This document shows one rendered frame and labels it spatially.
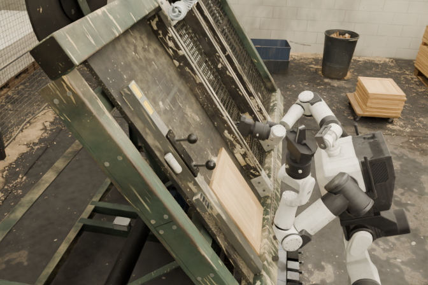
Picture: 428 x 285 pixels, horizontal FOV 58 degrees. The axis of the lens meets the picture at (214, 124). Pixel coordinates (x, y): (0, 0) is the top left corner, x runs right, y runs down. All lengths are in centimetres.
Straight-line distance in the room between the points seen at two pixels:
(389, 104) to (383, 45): 260
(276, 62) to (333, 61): 83
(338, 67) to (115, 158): 523
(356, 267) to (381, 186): 52
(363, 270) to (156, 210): 118
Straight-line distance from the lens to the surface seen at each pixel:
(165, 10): 174
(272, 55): 603
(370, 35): 734
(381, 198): 176
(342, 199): 153
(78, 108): 115
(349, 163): 164
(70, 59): 109
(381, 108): 502
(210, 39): 222
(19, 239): 336
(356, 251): 196
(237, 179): 187
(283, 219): 150
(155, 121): 138
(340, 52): 607
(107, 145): 117
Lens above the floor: 223
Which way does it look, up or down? 29 degrees down
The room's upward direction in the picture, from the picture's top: 3 degrees clockwise
